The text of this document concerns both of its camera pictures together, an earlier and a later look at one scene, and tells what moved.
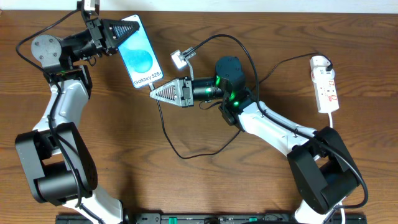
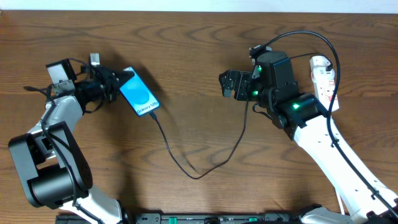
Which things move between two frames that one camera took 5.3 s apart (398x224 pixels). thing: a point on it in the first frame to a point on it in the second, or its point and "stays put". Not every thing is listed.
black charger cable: [237, 132] to [242, 134]
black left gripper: [97, 36] to [107, 84]
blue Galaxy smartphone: [139, 57] to [137, 95]
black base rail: [209, 218] stays put
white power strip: [324, 84] stays put
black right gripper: [187, 93] to [237, 85]
